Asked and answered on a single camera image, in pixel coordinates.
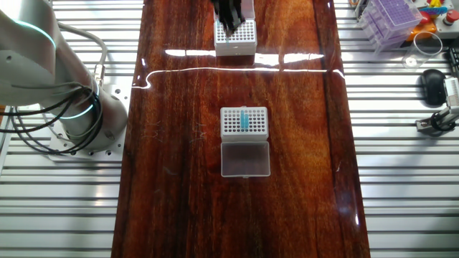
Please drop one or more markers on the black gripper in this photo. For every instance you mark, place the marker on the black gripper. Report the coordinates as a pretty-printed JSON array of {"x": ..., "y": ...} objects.
[{"x": 227, "y": 6}]

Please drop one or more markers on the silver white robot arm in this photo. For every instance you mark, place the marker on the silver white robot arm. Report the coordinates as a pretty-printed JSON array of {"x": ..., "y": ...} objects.
[{"x": 28, "y": 53}]

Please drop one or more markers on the white hinged pipette tip box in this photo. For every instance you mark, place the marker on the white hinged pipette tip box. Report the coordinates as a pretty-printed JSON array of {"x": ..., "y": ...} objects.
[
  {"x": 245, "y": 159},
  {"x": 240, "y": 46}
]

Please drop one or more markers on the purple pipette tip box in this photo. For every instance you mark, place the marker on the purple pipette tip box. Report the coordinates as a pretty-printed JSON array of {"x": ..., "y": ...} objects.
[{"x": 391, "y": 18}]

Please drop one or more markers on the glossy wooden board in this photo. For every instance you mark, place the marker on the glossy wooden board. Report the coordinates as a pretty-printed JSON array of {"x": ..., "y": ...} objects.
[{"x": 287, "y": 143}]

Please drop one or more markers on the clear plastic cup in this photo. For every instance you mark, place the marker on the clear plastic cup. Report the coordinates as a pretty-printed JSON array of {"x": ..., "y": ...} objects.
[{"x": 409, "y": 61}]

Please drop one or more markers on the colourful plastic toy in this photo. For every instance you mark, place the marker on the colourful plastic toy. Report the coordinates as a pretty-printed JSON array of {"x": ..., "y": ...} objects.
[{"x": 435, "y": 5}]

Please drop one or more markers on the black computer mouse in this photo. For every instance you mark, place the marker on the black computer mouse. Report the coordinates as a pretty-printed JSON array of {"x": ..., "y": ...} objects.
[{"x": 432, "y": 87}]

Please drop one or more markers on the red emergency stop button box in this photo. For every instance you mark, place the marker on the red emergency stop button box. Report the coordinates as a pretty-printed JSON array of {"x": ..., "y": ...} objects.
[{"x": 452, "y": 18}]

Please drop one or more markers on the black keyboard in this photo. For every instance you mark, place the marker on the black keyboard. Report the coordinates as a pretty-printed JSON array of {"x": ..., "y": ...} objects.
[{"x": 454, "y": 61}]

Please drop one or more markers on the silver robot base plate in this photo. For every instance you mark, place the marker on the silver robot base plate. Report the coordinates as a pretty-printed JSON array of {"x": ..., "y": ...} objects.
[{"x": 118, "y": 96}]

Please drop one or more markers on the silver depth camera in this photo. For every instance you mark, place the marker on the silver depth camera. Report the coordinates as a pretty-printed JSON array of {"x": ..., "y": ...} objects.
[{"x": 452, "y": 93}]

